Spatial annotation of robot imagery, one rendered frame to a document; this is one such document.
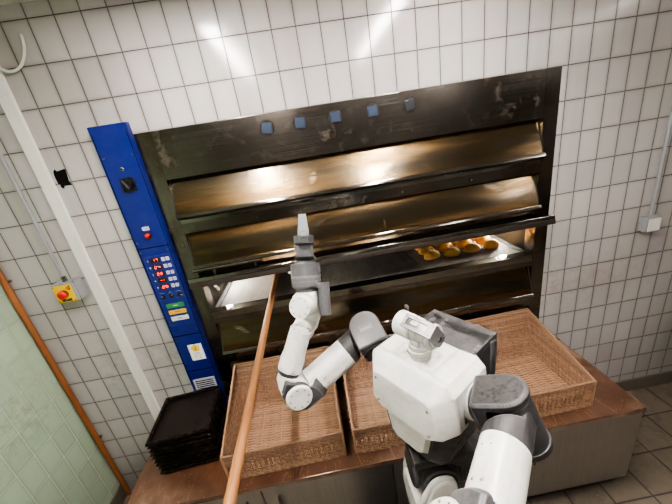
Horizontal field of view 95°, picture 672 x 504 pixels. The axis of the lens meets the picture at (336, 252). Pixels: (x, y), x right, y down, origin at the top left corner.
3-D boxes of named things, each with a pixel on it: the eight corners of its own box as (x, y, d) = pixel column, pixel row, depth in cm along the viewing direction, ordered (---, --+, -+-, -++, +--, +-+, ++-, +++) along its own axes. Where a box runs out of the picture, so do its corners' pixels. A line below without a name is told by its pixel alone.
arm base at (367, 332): (350, 346, 108) (373, 322, 110) (377, 372, 100) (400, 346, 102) (338, 330, 96) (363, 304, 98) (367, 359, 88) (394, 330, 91)
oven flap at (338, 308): (225, 352, 174) (219, 318, 174) (530, 295, 181) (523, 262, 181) (222, 355, 169) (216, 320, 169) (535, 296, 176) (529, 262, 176)
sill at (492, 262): (216, 313, 173) (214, 307, 171) (525, 257, 179) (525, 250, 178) (213, 319, 167) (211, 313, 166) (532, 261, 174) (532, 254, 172)
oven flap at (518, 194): (197, 269, 156) (190, 230, 155) (536, 209, 163) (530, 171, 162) (193, 270, 151) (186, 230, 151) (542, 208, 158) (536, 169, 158)
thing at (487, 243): (397, 233, 241) (396, 227, 239) (456, 223, 242) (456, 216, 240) (426, 262, 184) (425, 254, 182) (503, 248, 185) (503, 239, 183)
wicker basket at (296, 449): (244, 399, 185) (232, 363, 175) (337, 380, 188) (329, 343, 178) (227, 484, 139) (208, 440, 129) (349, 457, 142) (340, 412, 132)
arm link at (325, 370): (295, 397, 101) (347, 351, 105) (305, 424, 89) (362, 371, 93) (273, 375, 98) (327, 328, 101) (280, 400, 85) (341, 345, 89)
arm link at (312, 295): (298, 276, 97) (301, 313, 96) (283, 278, 87) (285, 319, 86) (333, 274, 93) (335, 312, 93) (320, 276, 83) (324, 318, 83)
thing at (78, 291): (69, 297, 155) (60, 279, 152) (89, 294, 156) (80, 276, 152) (58, 305, 148) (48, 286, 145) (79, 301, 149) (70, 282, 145)
